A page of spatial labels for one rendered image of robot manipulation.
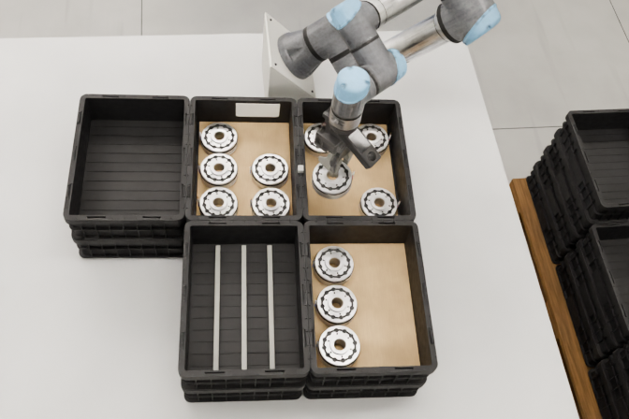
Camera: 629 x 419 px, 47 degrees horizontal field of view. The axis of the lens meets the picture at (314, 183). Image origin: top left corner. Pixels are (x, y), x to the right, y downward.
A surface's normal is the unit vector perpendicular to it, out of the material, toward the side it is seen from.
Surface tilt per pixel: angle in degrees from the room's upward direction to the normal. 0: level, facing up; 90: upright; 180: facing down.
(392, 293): 0
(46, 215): 0
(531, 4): 0
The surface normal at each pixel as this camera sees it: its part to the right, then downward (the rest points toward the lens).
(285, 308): 0.10, -0.52
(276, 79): 0.11, 0.85
